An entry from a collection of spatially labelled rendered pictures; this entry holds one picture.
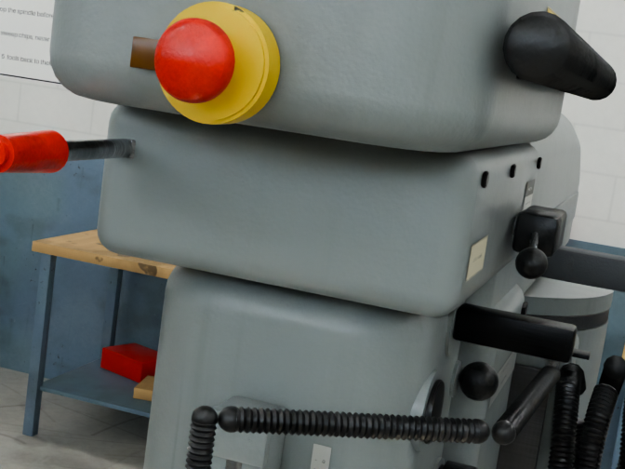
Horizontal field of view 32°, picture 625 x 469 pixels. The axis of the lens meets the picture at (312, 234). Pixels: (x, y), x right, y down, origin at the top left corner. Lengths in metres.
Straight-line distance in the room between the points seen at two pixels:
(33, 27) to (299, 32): 5.32
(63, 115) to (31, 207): 0.51
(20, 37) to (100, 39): 5.29
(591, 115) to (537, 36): 4.40
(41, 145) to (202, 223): 0.13
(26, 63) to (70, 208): 0.78
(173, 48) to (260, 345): 0.25
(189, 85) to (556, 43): 0.18
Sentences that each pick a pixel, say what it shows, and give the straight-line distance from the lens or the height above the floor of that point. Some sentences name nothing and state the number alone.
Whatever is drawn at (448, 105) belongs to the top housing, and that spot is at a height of 1.76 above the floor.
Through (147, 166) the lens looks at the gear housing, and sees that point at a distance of 0.69.
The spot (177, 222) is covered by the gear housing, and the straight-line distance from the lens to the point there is 0.68.
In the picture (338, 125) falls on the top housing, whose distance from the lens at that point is 0.55.
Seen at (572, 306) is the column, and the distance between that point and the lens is 1.24.
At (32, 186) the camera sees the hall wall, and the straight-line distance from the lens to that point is 5.85.
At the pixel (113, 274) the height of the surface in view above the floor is 0.65.
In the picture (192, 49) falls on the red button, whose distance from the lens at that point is 0.52.
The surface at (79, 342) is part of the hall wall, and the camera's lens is 5.82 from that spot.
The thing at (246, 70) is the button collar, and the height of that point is 1.76.
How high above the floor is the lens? 1.76
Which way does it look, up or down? 8 degrees down
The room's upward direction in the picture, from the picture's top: 8 degrees clockwise
